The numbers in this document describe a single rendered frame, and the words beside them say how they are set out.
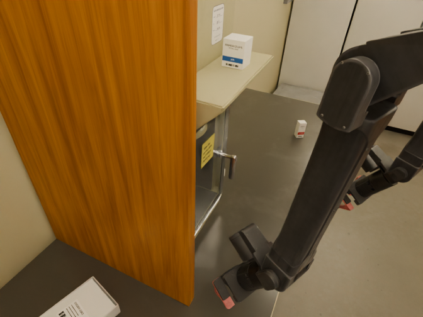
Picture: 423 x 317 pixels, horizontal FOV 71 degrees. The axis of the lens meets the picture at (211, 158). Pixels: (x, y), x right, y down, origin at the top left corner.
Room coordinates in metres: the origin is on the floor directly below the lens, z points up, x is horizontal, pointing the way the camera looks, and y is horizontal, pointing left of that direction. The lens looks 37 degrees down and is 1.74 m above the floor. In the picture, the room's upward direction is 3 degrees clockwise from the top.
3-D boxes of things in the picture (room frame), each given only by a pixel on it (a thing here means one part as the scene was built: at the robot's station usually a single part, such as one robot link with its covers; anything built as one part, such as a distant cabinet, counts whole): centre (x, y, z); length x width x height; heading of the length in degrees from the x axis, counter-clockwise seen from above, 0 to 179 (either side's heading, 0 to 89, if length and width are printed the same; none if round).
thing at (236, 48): (0.66, -0.04, 1.54); 0.05 x 0.05 x 0.06; 66
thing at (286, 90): (3.16, -1.00, 0.17); 0.60 x 0.42 x 0.33; 64
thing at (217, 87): (0.62, -0.03, 1.46); 0.32 x 0.12 x 0.10; 156
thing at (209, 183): (0.64, 0.02, 1.19); 0.30 x 0.01 x 0.40; 156
